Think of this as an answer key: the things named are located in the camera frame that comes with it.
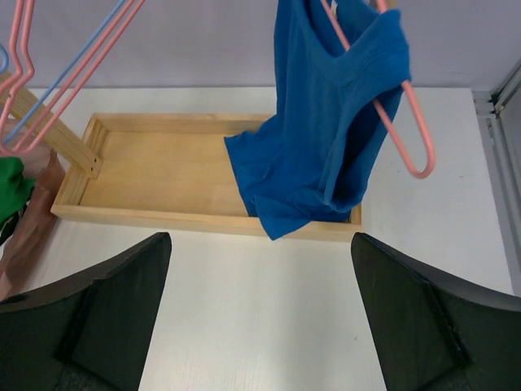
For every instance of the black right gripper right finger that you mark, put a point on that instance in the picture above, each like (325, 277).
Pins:
(433, 330)

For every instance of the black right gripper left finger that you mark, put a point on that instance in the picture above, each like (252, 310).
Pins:
(89, 331)

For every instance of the green tank top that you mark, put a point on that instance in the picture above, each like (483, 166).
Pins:
(16, 190)

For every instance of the light blue wire hanger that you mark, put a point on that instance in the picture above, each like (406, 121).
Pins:
(49, 52)

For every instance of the black white striped tank top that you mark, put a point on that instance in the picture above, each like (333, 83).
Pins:
(9, 225)

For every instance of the blue tank top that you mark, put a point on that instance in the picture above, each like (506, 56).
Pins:
(311, 161)

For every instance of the pink translucent plastic basin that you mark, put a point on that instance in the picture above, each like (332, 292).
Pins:
(25, 248)

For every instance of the wooden clothes rack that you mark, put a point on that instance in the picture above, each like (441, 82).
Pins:
(158, 170)

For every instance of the aluminium frame post right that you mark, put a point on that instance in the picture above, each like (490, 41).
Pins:
(498, 114)

